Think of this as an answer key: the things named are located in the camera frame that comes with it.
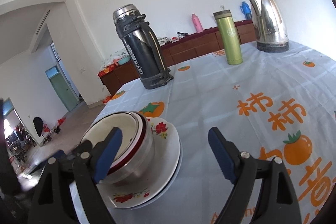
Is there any blue patterned white plate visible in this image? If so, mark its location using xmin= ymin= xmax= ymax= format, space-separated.
xmin=142 ymin=151 xmax=183 ymax=208

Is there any green thermos bottle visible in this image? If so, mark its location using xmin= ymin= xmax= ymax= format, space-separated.
xmin=213 ymin=10 xmax=242 ymax=65

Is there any fluorescent tube light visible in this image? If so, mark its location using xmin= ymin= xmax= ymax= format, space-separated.
xmin=37 ymin=9 xmax=51 ymax=34

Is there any persimmon printed tablecloth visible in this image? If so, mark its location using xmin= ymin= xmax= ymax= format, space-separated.
xmin=71 ymin=40 xmax=336 ymax=224

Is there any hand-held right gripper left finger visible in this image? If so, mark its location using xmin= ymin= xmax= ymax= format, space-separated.
xmin=28 ymin=126 xmax=123 ymax=224

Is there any pink floral white plate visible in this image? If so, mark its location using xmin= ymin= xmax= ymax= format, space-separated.
xmin=131 ymin=140 xmax=182 ymax=210

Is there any white enamel cup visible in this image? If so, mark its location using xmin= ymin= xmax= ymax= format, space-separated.
xmin=79 ymin=111 xmax=143 ymax=169

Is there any green door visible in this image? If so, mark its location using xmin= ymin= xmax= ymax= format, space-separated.
xmin=45 ymin=66 xmax=79 ymax=111

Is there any orange printed box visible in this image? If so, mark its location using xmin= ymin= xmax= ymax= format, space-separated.
xmin=98 ymin=65 xmax=117 ymax=76

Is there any window with grille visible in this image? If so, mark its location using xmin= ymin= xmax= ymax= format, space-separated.
xmin=51 ymin=42 xmax=61 ymax=63

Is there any pink thermos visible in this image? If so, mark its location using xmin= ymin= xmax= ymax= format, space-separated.
xmin=191 ymin=13 xmax=204 ymax=32

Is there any long wooden sideboard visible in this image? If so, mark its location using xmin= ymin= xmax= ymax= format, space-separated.
xmin=98 ymin=20 xmax=256 ymax=96

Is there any stroller with black jacket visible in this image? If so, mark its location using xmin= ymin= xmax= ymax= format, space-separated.
xmin=33 ymin=116 xmax=51 ymax=144

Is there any blue thermos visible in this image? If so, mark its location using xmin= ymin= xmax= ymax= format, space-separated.
xmin=240 ymin=1 xmax=252 ymax=21

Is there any red rose white plate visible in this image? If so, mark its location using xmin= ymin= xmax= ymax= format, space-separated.
xmin=97 ymin=117 xmax=181 ymax=210

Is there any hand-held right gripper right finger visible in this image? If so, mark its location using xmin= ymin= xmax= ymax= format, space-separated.
xmin=208 ymin=127 xmax=300 ymax=224

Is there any black vacuum flask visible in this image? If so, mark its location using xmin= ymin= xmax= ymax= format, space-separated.
xmin=113 ymin=4 xmax=174 ymax=90

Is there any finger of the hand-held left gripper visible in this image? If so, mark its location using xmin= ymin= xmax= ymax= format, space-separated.
xmin=53 ymin=146 xmax=82 ymax=162

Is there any stainless electric kettle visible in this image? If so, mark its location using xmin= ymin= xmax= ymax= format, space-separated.
xmin=249 ymin=0 xmax=290 ymax=53

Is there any clutter on sideboard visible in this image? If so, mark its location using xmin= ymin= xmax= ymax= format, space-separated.
xmin=101 ymin=49 xmax=129 ymax=69

